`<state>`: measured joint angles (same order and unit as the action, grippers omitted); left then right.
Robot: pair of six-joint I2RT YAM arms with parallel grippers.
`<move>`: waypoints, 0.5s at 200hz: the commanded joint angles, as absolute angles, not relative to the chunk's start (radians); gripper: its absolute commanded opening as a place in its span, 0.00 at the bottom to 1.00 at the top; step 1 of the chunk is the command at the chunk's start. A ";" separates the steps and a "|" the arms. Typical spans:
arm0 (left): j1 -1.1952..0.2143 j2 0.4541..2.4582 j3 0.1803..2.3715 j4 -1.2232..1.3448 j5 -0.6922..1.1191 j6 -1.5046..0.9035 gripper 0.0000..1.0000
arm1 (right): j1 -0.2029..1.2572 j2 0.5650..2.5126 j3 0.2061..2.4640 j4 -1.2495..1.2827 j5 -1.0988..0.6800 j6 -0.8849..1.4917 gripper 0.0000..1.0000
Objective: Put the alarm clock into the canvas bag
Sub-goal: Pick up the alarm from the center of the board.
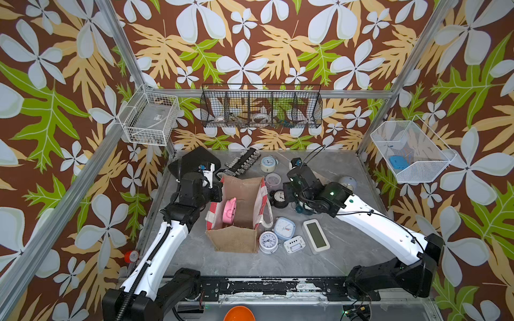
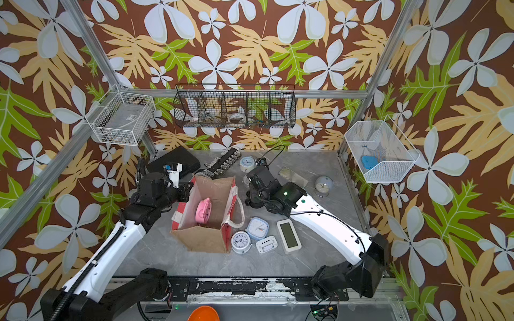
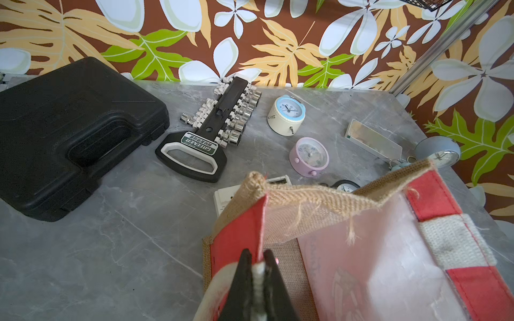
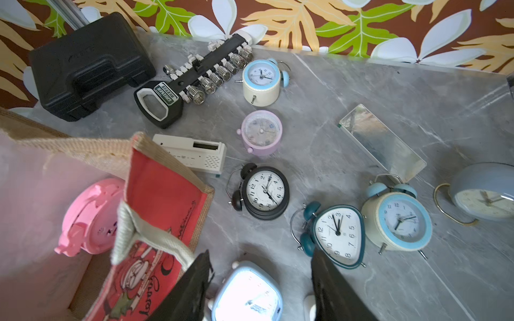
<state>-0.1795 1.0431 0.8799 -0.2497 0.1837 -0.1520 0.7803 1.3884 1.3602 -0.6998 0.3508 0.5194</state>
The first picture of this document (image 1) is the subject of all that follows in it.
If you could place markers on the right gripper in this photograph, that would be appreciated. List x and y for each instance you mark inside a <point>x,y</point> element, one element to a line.
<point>288,187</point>

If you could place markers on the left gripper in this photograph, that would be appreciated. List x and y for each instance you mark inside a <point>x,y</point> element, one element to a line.
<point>215,188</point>

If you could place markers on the pink twin-bell alarm clock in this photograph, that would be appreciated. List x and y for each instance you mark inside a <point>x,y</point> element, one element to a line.
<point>229,211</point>

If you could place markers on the canvas bag with red sides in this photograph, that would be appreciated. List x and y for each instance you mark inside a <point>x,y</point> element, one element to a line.
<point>253,216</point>

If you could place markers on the white rectangular digital clock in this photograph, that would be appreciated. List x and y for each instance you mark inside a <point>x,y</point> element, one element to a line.
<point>315,236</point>

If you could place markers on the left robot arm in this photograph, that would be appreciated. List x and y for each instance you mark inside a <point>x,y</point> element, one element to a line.
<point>142,296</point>

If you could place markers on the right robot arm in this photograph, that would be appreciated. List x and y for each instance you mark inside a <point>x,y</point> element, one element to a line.
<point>416,256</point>

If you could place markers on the black twin-bell alarm clock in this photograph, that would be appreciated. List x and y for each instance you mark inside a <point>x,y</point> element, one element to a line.
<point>277,199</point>

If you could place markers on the lilac round alarm clock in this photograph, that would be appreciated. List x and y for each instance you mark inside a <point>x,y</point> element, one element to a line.
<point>273,181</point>

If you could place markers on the blue square alarm clock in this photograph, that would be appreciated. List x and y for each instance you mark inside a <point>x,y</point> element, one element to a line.
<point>284,228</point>

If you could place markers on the grey round globe clock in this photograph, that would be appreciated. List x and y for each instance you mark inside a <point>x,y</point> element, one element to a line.
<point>348,182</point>

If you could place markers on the cream and blue alarm clock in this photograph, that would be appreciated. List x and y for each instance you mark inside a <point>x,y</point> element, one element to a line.
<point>268,164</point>

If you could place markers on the small white digital clock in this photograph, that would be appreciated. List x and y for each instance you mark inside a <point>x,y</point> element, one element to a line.
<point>295,244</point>

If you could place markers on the white round alarm clock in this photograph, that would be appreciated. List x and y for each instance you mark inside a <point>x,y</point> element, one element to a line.
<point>268,242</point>

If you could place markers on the black plastic tool case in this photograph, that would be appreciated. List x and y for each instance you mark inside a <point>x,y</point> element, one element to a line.
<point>191,161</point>

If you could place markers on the blue object in basket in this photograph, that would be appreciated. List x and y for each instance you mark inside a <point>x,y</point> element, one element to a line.
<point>398,163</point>

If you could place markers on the red cap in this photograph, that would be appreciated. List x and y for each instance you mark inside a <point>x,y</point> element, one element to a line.
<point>131,256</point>

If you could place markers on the orange bowl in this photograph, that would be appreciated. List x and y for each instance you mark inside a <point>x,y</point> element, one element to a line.
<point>239,313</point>

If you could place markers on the socket set on black rail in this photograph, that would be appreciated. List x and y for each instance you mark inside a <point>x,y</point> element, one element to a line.
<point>239,165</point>

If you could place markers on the black wire basket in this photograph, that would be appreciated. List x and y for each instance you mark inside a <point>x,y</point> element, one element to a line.
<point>261,105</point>

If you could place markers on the white wire basket left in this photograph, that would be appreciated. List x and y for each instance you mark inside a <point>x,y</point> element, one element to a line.
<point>148,117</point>

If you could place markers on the white wire basket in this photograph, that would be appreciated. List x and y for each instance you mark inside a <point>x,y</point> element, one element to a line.
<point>428,154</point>
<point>148,117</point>

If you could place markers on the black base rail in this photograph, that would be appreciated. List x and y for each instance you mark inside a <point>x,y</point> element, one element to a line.
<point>330,288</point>

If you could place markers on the white wire basket right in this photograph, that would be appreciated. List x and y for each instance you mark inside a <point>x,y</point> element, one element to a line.
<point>428,154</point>

